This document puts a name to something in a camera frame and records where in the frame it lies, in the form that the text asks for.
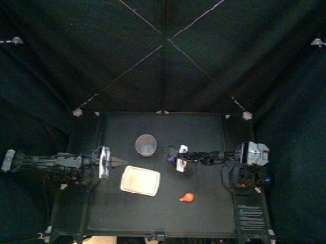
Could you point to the purple toy eggplant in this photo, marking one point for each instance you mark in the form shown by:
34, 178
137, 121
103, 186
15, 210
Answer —
170, 159

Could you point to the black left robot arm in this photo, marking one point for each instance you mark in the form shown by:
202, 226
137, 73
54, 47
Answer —
47, 161

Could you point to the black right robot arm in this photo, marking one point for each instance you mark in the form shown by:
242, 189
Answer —
250, 158

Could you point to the pink square plate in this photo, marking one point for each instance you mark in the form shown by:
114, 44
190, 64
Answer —
141, 180

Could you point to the translucent grey cup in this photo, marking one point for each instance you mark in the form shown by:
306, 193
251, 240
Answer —
146, 145

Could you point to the orange toy vegetable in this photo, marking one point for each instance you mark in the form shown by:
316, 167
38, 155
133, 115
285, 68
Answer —
187, 197

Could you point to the table edge clamp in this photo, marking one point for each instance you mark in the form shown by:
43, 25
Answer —
159, 236

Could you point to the black cloth curtain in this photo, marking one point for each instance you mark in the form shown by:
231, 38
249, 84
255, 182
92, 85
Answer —
84, 47

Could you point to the silver frame corner bracket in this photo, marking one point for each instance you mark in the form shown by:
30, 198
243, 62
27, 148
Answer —
76, 111
15, 40
318, 42
162, 111
247, 115

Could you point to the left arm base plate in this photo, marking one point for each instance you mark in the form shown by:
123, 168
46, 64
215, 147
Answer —
67, 213

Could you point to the right arm base plate labelled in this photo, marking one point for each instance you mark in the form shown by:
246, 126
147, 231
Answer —
251, 217

